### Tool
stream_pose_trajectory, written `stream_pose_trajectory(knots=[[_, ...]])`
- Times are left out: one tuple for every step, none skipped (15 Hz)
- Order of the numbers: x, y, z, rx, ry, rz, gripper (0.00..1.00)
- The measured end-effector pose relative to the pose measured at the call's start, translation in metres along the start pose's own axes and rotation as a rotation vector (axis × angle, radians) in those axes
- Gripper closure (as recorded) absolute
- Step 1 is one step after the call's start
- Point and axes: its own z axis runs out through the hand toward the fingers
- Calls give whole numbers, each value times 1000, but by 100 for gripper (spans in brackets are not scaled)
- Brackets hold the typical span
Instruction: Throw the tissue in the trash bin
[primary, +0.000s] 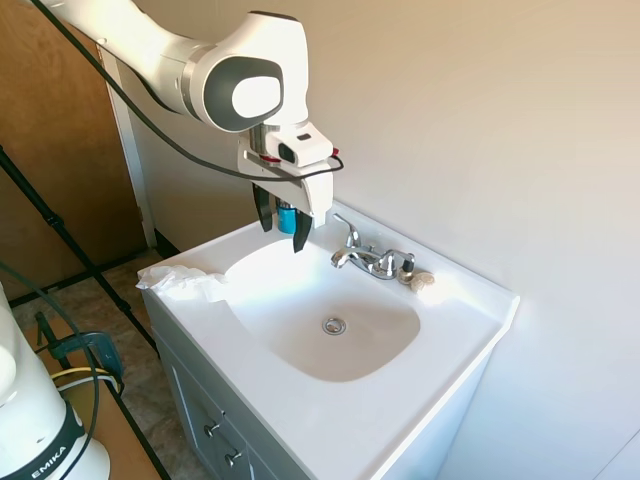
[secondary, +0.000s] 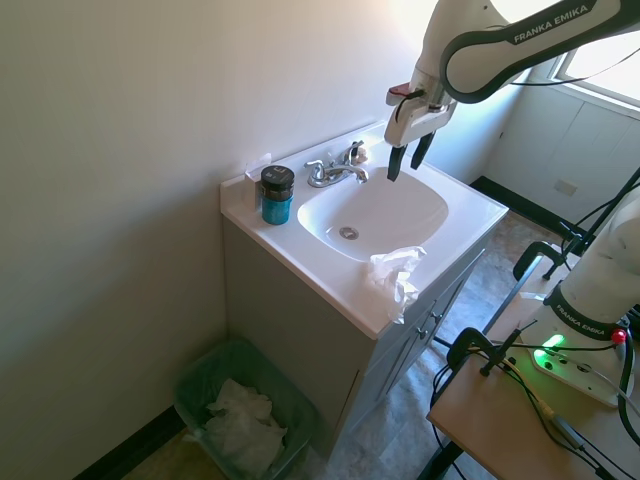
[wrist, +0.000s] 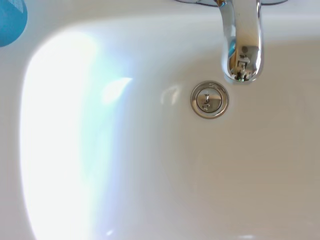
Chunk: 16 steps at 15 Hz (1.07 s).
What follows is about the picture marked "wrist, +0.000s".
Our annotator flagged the chrome sink drain stopper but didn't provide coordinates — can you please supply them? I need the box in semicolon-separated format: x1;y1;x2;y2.
190;80;230;120

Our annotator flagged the white vanity sink top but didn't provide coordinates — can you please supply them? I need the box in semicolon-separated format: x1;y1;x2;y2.
0;0;320;240

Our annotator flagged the blue jar with black lid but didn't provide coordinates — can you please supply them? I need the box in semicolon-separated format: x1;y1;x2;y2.
0;0;29;49

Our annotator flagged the chrome two-handle faucet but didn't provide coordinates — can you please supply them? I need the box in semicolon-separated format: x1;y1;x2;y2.
174;0;266;86

